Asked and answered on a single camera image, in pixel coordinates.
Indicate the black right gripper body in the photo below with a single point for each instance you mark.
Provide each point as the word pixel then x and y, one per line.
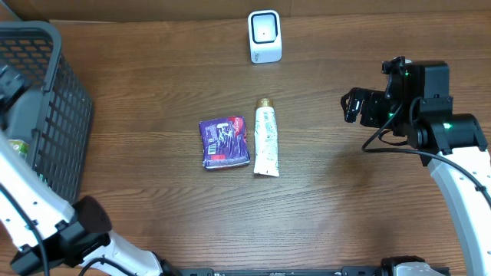
pixel 368 111

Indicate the white tube gold cap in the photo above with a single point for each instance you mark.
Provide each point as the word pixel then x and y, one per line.
pixel 266 139

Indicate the purple snack packet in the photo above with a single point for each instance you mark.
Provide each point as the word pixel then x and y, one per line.
pixel 224 143

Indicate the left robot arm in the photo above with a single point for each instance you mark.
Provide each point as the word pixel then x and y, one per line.
pixel 50 231

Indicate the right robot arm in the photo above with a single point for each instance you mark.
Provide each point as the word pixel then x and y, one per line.
pixel 414 115

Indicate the white barcode scanner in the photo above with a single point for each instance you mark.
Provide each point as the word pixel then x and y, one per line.
pixel 265 36

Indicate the grey plastic mesh basket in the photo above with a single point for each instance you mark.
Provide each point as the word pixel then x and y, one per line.
pixel 44 104

